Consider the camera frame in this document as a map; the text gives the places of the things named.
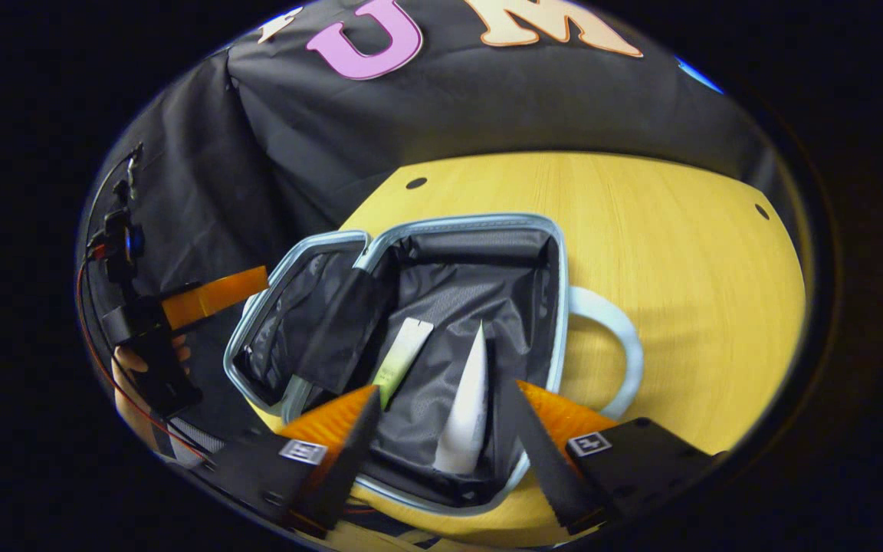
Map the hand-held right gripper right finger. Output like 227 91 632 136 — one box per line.
492 378 727 537

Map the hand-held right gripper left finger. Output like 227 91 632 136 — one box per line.
206 383 383 534

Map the green and white tube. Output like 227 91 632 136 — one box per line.
371 317 435 409

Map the pale blue suitcase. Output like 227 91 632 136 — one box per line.
223 213 645 516

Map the black backdrop cloth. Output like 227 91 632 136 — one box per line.
77 0 803 453

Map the red cable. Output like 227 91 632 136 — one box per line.
75 241 208 461

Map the black cable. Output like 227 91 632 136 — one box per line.
85 142 143 254

